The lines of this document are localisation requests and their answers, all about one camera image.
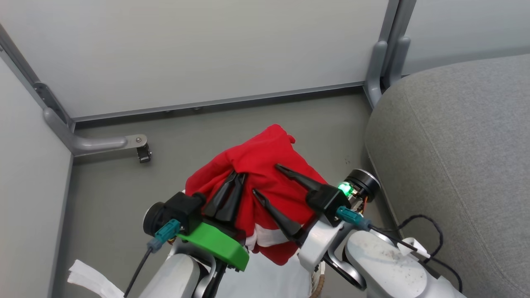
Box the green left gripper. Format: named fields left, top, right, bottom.
left=177, top=171, right=250, bottom=272

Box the white fabric strip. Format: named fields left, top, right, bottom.
left=67, top=260, right=125, bottom=298

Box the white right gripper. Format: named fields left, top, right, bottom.
left=252, top=163, right=345, bottom=274

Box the red garment with white stripe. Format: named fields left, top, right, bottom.
left=184, top=124, right=328, bottom=266

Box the grey partition corner post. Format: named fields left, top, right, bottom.
left=364, top=0, right=417, bottom=109

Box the grey partition foot bracket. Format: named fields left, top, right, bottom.
left=34, top=82, right=148, bottom=157

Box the grey fabric sofa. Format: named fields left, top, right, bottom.
left=364, top=54, right=530, bottom=298

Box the white cable label tag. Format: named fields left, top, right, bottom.
left=397, top=238, right=431, bottom=259

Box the grey partition bottom rail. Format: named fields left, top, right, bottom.
left=71, top=81, right=366, bottom=123

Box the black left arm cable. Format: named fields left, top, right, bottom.
left=123, top=219, right=182, bottom=298

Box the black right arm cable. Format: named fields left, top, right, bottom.
left=336, top=206, right=463, bottom=293

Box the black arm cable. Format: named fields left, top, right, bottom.
left=123, top=219, right=182, bottom=298
left=336, top=206, right=463, bottom=293

